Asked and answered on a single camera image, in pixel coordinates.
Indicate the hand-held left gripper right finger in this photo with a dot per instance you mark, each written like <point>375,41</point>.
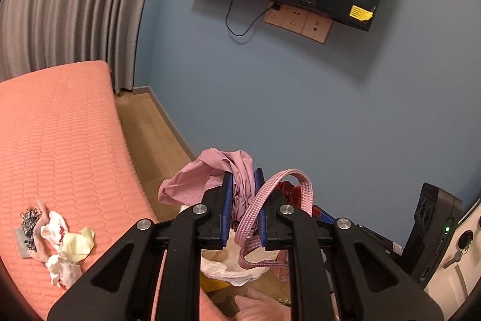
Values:
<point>263,227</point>

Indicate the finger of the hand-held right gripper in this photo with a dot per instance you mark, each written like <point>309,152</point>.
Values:
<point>327,218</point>

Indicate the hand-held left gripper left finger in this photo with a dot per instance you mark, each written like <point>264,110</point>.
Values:
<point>226,208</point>

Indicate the pink cloth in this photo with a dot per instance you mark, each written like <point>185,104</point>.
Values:
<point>195,182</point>

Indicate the dark red cloth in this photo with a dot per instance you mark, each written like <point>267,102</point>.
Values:
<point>289,190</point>

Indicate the bin with white liner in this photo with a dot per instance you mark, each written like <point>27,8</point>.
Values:
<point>225,268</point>

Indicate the yellow trash bin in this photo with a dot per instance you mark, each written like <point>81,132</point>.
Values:
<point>208,283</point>

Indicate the leopard print cloth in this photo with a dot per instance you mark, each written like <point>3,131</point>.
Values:
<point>30,227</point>

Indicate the silver key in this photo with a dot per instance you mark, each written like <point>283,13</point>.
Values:
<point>456,257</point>

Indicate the white panel with lock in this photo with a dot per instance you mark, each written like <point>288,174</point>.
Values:
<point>462,287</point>

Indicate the pink quilted bed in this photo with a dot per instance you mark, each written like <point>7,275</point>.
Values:
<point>67,140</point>

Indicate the yellow sticker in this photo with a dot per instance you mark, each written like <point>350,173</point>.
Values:
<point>361,12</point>

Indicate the grey curtain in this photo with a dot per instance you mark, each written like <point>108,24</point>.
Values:
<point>75,5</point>

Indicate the beige wall outlet panel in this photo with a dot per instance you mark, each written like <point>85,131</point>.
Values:
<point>293,22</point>

